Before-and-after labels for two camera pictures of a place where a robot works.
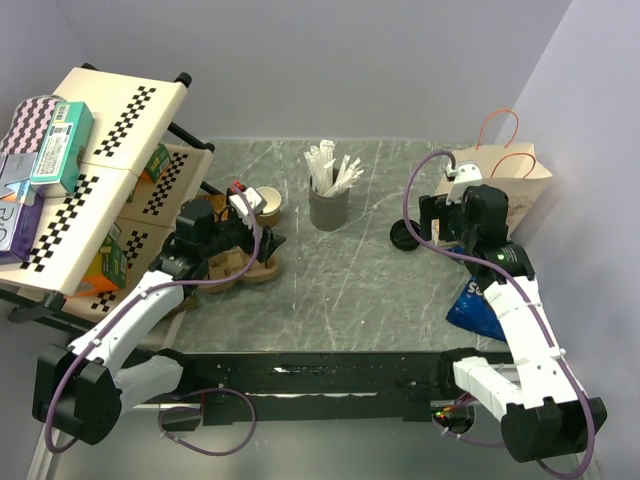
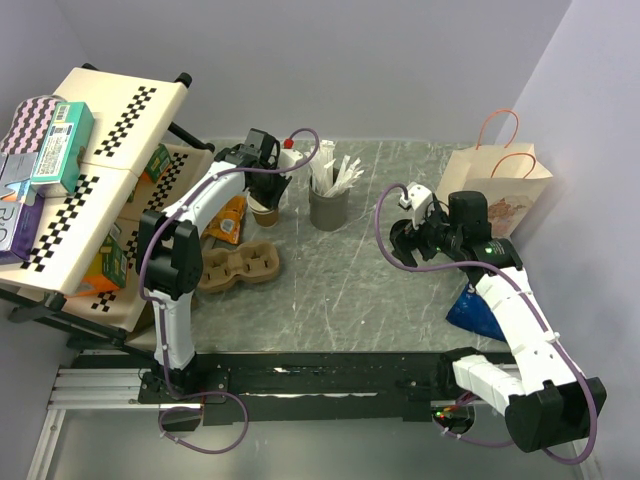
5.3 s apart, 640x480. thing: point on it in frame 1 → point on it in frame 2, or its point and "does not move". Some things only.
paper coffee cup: (270, 215) does not move
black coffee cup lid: (401, 236) does not move
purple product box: (18, 224) does not move
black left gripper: (268, 243) → (272, 201)
